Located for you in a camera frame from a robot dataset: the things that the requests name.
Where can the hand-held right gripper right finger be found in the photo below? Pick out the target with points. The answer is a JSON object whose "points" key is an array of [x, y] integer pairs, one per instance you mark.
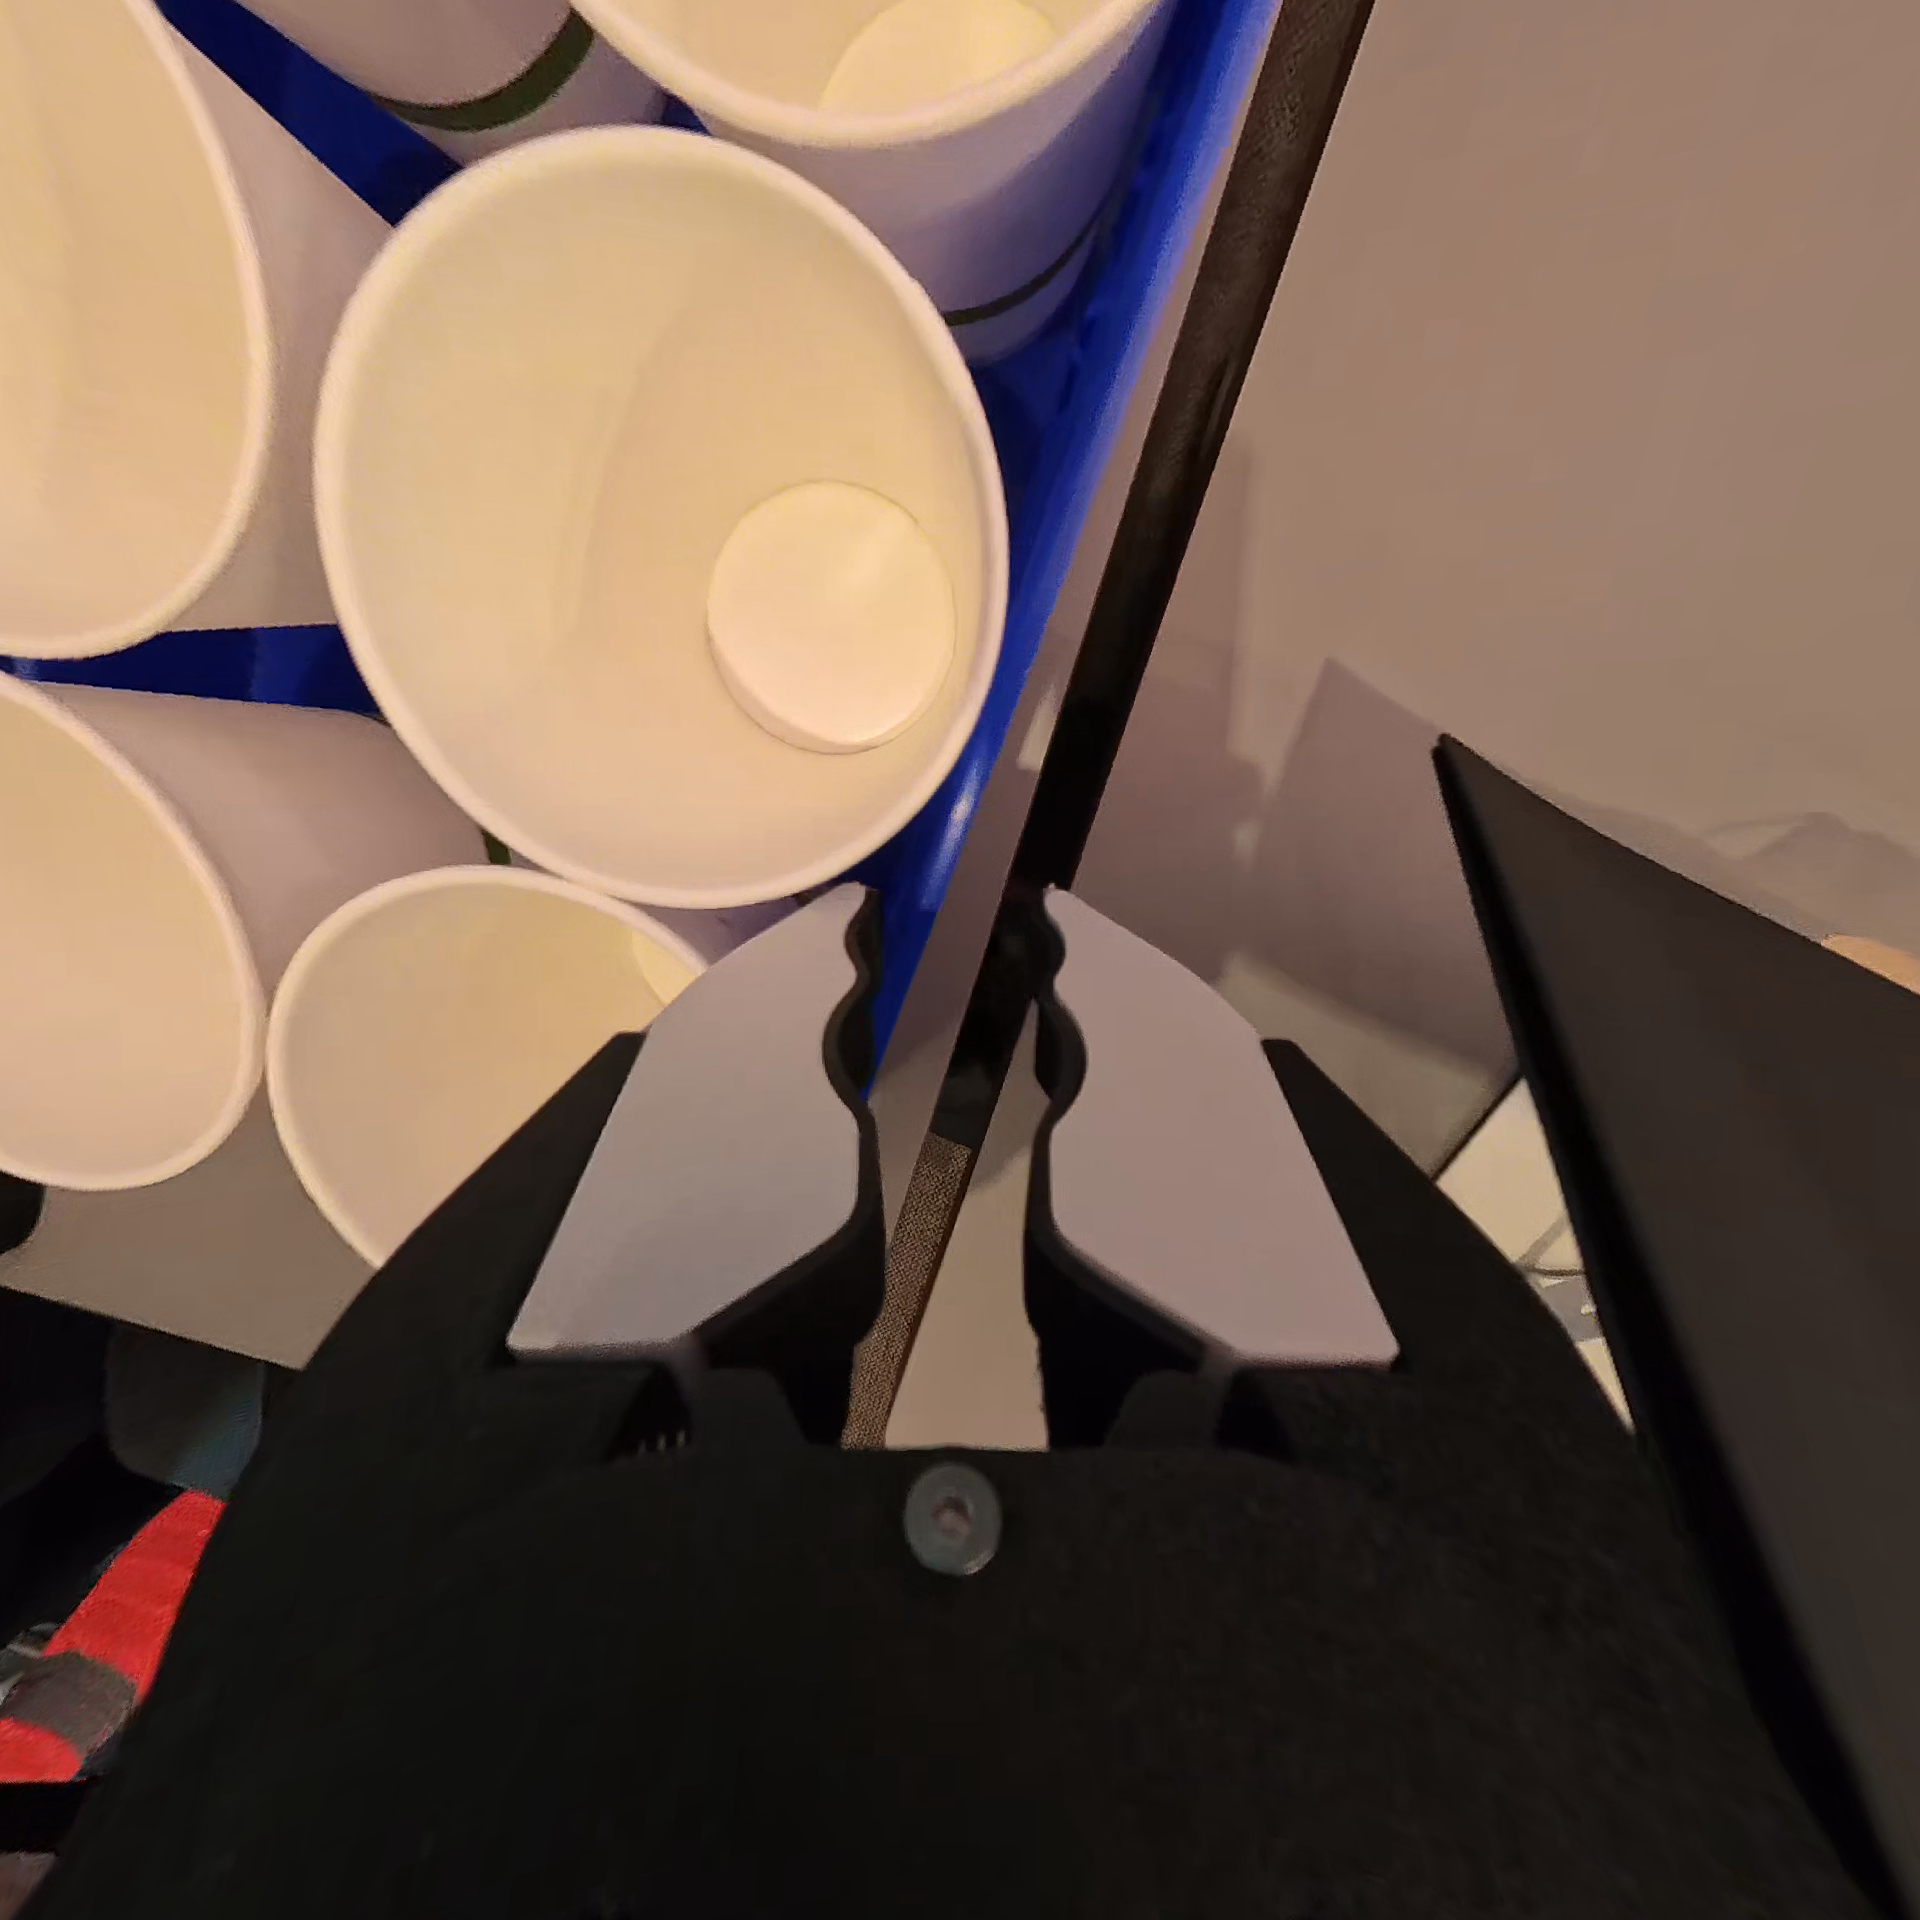
{"points": [[1215, 1185]]}

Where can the black flat panel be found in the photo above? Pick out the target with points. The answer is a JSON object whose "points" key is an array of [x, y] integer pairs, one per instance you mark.
{"points": [[1723, 1125]]}

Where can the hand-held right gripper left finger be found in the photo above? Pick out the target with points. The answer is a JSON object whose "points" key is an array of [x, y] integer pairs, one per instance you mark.
{"points": [[691, 1170]]}

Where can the blue plastic bin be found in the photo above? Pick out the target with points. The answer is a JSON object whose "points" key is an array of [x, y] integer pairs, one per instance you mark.
{"points": [[1035, 450]]}

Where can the small red object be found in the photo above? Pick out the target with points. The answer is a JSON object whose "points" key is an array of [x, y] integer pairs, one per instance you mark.
{"points": [[150, 1576]]}

